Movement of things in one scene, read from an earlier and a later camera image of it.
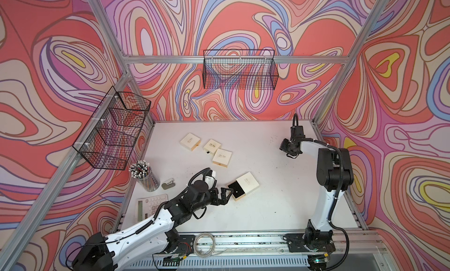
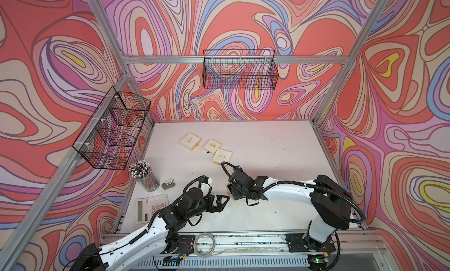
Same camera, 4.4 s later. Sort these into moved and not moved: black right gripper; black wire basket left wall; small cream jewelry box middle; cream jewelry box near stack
Moved: black right gripper
Not moved: cream jewelry box near stack; black wire basket left wall; small cream jewelry box middle
